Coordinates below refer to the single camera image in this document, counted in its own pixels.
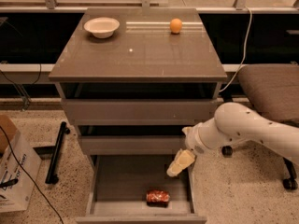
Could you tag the brown cardboard box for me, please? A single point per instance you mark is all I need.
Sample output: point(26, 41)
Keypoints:
point(7, 132)

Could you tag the grey drawer cabinet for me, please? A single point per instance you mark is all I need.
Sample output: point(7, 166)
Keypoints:
point(142, 61)

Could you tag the grey open bottom drawer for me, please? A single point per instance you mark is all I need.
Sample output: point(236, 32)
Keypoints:
point(119, 188)

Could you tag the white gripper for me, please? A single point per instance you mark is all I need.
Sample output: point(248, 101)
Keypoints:
point(193, 141)

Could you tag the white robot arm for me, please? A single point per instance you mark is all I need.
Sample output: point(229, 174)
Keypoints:
point(231, 124)

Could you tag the white cardboard box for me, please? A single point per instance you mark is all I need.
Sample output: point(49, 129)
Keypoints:
point(21, 163)

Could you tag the grey top drawer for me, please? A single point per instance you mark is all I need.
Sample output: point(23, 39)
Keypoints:
point(117, 112)

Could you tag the white paper bowl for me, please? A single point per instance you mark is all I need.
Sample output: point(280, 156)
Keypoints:
point(102, 27)

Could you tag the grey office chair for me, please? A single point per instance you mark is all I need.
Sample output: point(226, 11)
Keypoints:
point(272, 89)

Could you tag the grey middle drawer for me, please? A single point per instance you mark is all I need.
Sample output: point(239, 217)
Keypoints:
point(131, 145)

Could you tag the red coke can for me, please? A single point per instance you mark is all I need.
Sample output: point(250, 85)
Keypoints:
point(157, 197)

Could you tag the black metal bar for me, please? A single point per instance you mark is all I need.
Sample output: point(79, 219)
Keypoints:
point(52, 177)

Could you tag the orange fruit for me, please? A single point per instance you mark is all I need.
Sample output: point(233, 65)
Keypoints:
point(175, 26)

